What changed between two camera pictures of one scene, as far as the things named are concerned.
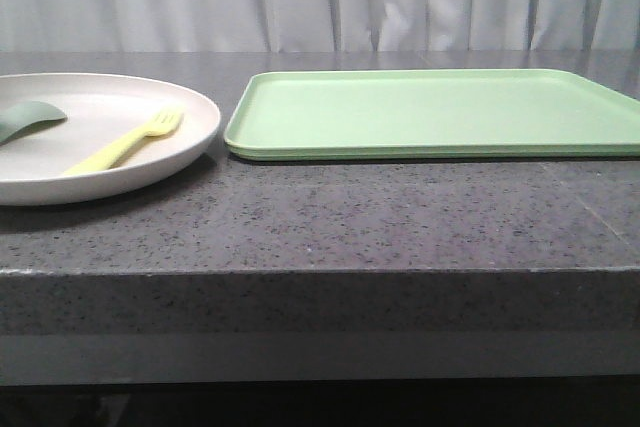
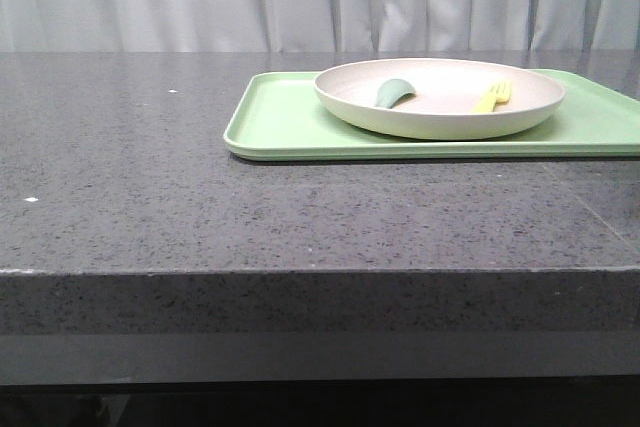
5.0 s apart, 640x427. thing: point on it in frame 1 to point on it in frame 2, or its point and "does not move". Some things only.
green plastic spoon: x=21 y=118 to x=390 y=91
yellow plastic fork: x=162 y=125 to x=497 y=93
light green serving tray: x=422 y=114 does not move
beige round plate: x=102 y=112 to x=439 y=98
